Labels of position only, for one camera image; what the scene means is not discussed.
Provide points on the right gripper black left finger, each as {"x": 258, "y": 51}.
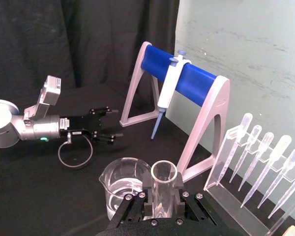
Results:
{"x": 131, "y": 209}

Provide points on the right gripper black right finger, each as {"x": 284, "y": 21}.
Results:
{"x": 194, "y": 206}

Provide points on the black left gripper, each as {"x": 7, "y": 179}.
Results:
{"x": 83, "y": 125}

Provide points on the clear glass tube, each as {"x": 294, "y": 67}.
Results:
{"x": 163, "y": 186}

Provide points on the clear glass beaker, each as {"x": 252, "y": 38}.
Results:
{"x": 120, "y": 182}

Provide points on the clear acrylic rack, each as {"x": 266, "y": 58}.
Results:
{"x": 226, "y": 196}

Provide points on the white pipette with blue tip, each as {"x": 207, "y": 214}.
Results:
{"x": 170, "y": 83}

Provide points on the black table cloth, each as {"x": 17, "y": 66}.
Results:
{"x": 39, "y": 196}

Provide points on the black curtain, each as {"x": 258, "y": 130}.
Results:
{"x": 64, "y": 37}

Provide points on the grey stand with blue bar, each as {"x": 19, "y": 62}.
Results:
{"x": 199, "y": 86}

